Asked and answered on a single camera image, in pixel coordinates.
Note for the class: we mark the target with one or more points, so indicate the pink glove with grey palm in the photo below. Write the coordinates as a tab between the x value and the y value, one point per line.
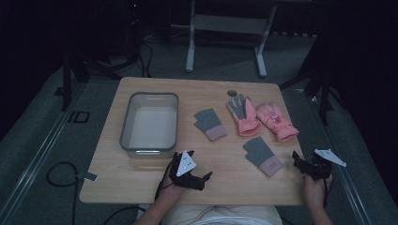
245	115

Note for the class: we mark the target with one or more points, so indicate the clear grey-rimmed plastic bin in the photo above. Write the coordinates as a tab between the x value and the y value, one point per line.
150	125

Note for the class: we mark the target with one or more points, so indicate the grey knit glove pink cuff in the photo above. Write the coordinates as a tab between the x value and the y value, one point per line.
210	124
263	156

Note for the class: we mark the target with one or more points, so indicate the white metal stand frame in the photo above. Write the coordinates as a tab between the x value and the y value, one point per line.
230	23

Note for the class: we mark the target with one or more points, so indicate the person's left hand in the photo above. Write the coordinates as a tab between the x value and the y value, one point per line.
171	190

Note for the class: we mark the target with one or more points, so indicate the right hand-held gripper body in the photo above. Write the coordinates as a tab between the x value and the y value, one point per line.
322	165

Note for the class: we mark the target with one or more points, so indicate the person's light clothing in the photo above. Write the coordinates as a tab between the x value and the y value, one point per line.
219	215

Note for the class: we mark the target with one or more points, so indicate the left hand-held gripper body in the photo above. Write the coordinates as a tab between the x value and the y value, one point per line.
186	164

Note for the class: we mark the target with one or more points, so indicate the metal floor rail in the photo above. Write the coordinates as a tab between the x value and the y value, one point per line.
37	156
350	187

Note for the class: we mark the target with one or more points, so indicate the person's right hand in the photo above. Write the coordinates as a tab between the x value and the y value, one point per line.
314	189

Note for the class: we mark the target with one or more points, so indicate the black tripod stand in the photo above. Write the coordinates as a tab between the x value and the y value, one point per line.
319	78
94	65

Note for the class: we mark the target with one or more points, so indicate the pink glove with printed patch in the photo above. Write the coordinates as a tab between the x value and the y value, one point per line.
275	120

